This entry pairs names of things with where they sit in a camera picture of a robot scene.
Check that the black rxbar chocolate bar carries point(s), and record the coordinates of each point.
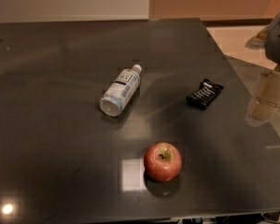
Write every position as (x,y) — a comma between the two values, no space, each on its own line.
(205,95)

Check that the blue plastic water bottle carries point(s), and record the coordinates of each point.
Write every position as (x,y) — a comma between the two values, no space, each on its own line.
(121,91)

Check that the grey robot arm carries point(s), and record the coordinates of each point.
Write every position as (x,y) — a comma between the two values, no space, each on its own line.
(272,52)

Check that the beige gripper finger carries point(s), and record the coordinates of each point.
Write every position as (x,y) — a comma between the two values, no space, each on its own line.
(268,88)
(260,111)

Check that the red apple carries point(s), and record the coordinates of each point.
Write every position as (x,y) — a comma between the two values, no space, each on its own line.
(162,162)

